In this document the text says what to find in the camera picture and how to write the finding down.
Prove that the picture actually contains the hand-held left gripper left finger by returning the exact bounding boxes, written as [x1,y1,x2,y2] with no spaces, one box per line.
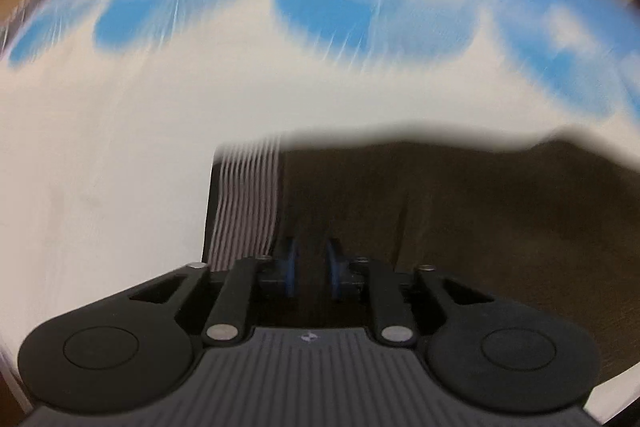
[128,236,302,349]

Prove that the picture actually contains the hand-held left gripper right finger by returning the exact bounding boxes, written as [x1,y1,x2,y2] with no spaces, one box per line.
[325,237,497,349]

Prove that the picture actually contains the brown corduroy pants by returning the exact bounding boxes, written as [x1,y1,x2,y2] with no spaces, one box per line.
[202,121,640,389]

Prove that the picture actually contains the blue white printed bedsheet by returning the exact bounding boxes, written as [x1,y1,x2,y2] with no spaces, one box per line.
[0,0,640,425]

